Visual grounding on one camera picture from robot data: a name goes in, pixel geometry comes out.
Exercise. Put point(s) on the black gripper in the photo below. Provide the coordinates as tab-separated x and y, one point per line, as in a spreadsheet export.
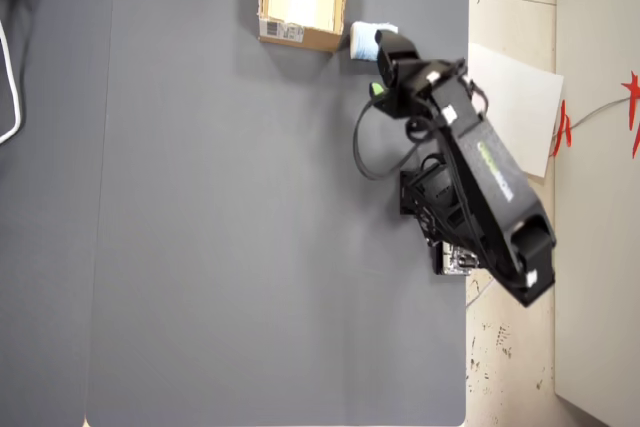
402	79

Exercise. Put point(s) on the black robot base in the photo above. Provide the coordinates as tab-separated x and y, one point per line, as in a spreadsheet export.
425	197

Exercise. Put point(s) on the open cardboard box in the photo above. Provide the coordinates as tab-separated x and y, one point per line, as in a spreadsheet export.
320	42

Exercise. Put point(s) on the white paper sheet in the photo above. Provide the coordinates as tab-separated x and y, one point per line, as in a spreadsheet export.
525	97

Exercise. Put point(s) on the red tape strip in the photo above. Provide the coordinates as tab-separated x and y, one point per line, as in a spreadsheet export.
636	92
569	134

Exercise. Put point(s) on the motor controller circuit board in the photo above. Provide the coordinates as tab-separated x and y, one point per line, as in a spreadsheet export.
452	262

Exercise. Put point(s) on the large grey textured mat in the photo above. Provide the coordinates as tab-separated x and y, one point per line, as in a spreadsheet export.
250	247

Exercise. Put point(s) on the white curved tube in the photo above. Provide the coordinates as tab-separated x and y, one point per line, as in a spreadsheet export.
15	92

